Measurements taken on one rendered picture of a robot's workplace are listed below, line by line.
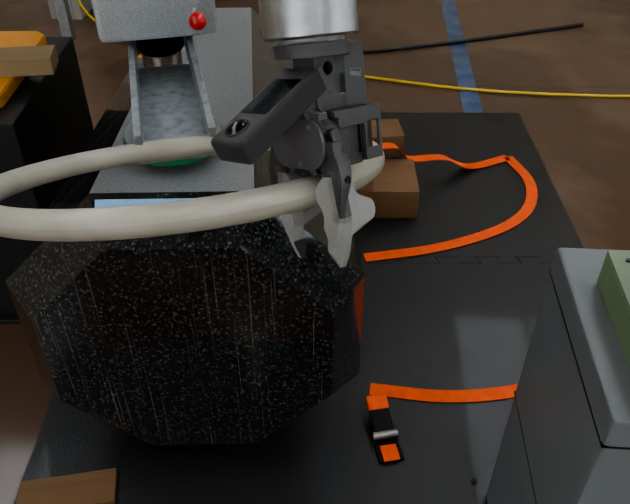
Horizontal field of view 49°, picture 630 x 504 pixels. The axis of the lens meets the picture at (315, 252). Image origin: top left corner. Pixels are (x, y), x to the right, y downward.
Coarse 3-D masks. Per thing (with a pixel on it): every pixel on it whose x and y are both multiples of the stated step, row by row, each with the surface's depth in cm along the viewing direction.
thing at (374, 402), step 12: (372, 396) 199; (384, 396) 199; (372, 408) 197; (384, 408) 197; (372, 420) 195; (384, 420) 195; (372, 432) 193; (384, 432) 192; (396, 432) 193; (384, 444) 192; (396, 444) 192; (384, 456) 189; (396, 456) 189
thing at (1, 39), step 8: (0, 32) 225; (8, 32) 225; (16, 32) 225; (24, 32) 225; (32, 32) 225; (0, 40) 220; (8, 40) 220; (16, 40) 220; (24, 40) 220; (32, 40) 220; (40, 40) 220; (0, 80) 198; (8, 80) 198; (16, 80) 202; (0, 88) 194; (8, 88) 196; (16, 88) 202; (0, 96) 192; (8, 96) 196; (0, 104) 192
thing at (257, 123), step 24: (288, 72) 65; (312, 72) 63; (264, 96) 63; (288, 96) 61; (312, 96) 63; (240, 120) 60; (264, 120) 60; (288, 120) 62; (216, 144) 61; (240, 144) 58; (264, 144) 60
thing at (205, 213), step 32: (64, 160) 95; (96, 160) 99; (128, 160) 102; (384, 160) 80; (0, 192) 82; (256, 192) 63; (288, 192) 64; (0, 224) 65; (32, 224) 63; (64, 224) 61; (96, 224) 61; (128, 224) 60; (160, 224) 61; (192, 224) 61; (224, 224) 62
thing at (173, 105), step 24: (192, 48) 128; (144, 72) 130; (168, 72) 130; (192, 72) 127; (144, 96) 122; (168, 96) 122; (192, 96) 122; (144, 120) 115; (168, 120) 115; (192, 120) 115
